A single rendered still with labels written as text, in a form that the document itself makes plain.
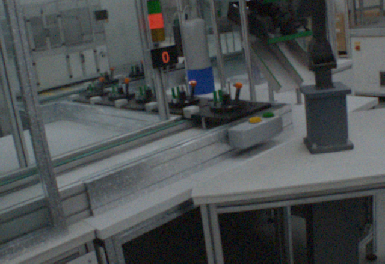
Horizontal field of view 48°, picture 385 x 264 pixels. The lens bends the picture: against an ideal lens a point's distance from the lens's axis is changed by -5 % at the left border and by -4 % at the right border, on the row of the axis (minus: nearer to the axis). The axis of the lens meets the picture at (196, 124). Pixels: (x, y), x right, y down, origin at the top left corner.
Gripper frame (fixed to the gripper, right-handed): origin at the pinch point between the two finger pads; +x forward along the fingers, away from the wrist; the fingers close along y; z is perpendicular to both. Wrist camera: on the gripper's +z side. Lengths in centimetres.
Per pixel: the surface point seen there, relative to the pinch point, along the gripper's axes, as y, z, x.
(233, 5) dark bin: 4.8, 14.1, 15.8
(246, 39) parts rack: 7.7, -2.4, 9.3
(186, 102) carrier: 33.0, -20.7, 26.5
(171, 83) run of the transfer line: -19, -5, 134
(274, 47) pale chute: -8.0, -7.2, 12.2
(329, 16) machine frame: -127, 13, 81
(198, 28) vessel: -18, 19, 82
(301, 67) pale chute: -18.8, -18.3, 10.3
